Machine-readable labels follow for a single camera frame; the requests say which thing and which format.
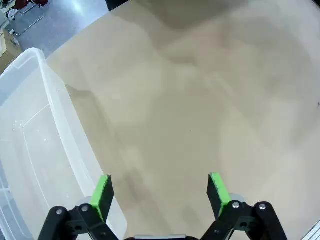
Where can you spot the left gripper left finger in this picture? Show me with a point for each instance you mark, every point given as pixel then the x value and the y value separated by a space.
pixel 100 197

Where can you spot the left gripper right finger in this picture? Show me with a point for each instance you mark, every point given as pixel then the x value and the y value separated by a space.
pixel 220 195

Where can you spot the clear plastic tub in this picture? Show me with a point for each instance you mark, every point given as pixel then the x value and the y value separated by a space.
pixel 37 150

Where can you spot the large cardboard box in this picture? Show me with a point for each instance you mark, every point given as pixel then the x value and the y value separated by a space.
pixel 11 48

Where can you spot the red clothes pile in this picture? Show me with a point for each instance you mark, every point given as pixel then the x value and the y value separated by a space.
pixel 41 2

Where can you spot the silver aluminium frame rail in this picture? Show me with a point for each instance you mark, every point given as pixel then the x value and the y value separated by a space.
pixel 313 235

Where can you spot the metal frame chair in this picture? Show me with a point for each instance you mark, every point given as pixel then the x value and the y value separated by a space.
pixel 32 24

